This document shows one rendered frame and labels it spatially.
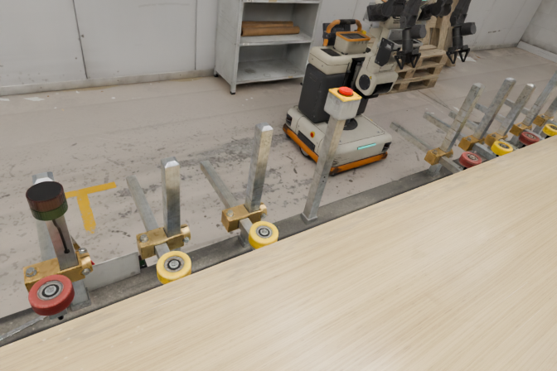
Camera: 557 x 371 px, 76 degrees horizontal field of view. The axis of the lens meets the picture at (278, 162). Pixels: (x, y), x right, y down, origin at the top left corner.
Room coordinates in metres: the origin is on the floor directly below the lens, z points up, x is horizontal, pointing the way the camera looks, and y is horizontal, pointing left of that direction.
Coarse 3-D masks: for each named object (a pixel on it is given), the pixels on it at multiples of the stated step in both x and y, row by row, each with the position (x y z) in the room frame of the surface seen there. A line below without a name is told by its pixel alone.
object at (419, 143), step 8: (392, 128) 1.59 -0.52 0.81; (400, 128) 1.56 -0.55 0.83; (408, 136) 1.52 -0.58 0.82; (416, 136) 1.52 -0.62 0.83; (416, 144) 1.47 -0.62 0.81; (424, 144) 1.45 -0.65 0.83; (440, 160) 1.37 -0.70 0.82; (448, 160) 1.36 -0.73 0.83; (448, 168) 1.33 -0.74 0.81; (456, 168) 1.30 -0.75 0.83
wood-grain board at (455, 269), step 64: (448, 192) 1.03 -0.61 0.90; (512, 192) 1.10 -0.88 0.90; (256, 256) 0.59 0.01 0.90; (320, 256) 0.63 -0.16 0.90; (384, 256) 0.67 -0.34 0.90; (448, 256) 0.72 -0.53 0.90; (512, 256) 0.77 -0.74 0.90; (128, 320) 0.37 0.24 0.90; (192, 320) 0.39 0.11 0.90; (256, 320) 0.42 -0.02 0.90; (320, 320) 0.45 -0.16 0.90; (384, 320) 0.48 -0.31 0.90; (448, 320) 0.51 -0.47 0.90; (512, 320) 0.55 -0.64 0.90
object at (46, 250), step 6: (36, 222) 0.59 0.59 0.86; (42, 222) 0.59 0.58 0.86; (36, 228) 0.57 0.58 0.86; (42, 228) 0.58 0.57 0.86; (42, 234) 0.56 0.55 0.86; (48, 234) 0.56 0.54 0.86; (42, 240) 0.54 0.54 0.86; (48, 240) 0.54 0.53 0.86; (42, 246) 0.52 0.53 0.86; (48, 246) 0.53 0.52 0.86; (42, 252) 0.51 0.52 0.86; (48, 252) 0.51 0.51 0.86; (54, 252) 0.51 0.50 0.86; (42, 258) 0.49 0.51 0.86; (48, 258) 0.49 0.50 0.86; (60, 312) 0.38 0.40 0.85; (66, 312) 0.39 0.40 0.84; (54, 318) 0.37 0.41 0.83
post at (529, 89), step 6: (528, 84) 1.73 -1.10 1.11; (534, 84) 1.73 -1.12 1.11; (522, 90) 1.74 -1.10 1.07; (528, 90) 1.72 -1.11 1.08; (534, 90) 1.73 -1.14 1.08; (522, 96) 1.73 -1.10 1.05; (528, 96) 1.72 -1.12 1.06; (516, 102) 1.73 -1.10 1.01; (522, 102) 1.71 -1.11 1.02; (516, 108) 1.72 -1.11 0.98; (522, 108) 1.73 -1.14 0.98; (510, 114) 1.73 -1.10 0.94; (516, 114) 1.72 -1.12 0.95; (504, 120) 1.74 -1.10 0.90; (510, 120) 1.72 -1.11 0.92; (504, 126) 1.72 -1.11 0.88; (510, 126) 1.72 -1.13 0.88; (498, 132) 1.73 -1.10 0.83; (504, 132) 1.71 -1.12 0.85
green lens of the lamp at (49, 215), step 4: (64, 204) 0.46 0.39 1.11; (60, 208) 0.44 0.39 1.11; (64, 208) 0.45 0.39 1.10; (32, 212) 0.43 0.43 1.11; (36, 212) 0.42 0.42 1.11; (40, 212) 0.42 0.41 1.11; (44, 212) 0.43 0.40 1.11; (48, 212) 0.43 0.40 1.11; (52, 212) 0.43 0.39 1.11; (56, 212) 0.44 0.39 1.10; (60, 212) 0.44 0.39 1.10; (64, 212) 0.45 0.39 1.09; (36, 216) 0.42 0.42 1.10; (40, 216) 0.42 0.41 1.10; (44, 216) 0.42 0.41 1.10; (48, 216) 0.43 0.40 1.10; (52, 216) 0.43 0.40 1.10; (56, 216) 0.44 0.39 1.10; (60, 216) 0.44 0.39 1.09; (44, 220) 0.42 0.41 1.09
